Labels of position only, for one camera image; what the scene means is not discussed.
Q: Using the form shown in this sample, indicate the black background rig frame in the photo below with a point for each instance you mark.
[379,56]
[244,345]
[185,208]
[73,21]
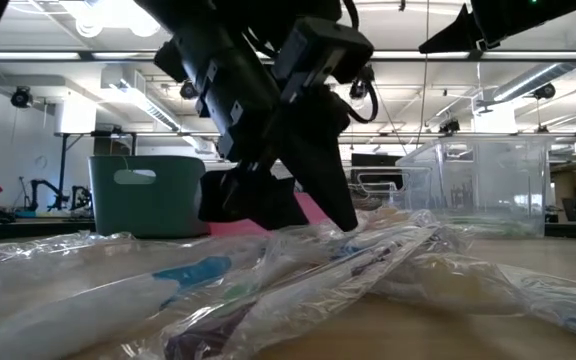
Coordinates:
[62,170]

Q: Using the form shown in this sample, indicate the white rectangular air duct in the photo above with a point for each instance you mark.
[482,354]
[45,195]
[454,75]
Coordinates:
[143,100]

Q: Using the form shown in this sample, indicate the white light strip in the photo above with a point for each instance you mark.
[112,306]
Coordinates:
[418,54]
[543,54]

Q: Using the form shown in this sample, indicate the green plastic bin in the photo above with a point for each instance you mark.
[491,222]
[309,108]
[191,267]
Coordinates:
[168,210]

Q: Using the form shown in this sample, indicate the black ceiling spotlight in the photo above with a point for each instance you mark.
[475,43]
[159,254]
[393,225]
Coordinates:
[20,97]
[357,91]
[544,91]
[450,126]
[187,91]

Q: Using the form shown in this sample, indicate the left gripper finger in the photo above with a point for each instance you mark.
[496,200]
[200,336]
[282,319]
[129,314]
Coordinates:
[313,175]
[338,165]

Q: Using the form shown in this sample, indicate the green toothbrush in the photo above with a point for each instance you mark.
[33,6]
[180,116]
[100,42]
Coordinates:
[240,290]
[493,225]

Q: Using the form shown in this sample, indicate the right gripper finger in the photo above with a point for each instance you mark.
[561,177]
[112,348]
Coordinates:
[458,35]

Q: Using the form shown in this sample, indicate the black overhead crossbar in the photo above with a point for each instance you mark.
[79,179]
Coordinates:
[85,55]

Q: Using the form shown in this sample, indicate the black monitor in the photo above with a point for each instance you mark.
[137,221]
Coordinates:
[375,160]

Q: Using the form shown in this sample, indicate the large clear plastic bin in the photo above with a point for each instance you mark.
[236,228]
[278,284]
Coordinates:
[493,190]

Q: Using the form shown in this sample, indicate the pink plastic bin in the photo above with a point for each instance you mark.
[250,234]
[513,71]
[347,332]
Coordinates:
[228,229]

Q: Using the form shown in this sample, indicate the silver ventilation duct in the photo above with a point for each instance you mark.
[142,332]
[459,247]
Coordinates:
[543,75]

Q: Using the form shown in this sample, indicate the blue toothbrush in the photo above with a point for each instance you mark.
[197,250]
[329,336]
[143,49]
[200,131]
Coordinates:
[193,272]
[468,285]

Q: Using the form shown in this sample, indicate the wrapped purple toothbrush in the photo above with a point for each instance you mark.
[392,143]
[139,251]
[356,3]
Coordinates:
[203,340]

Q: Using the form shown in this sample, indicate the small clear plastic bin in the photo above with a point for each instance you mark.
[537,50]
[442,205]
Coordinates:
[368,195]

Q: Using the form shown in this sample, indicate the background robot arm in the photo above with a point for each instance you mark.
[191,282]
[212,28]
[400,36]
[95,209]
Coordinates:
[43,192]
[80,197]

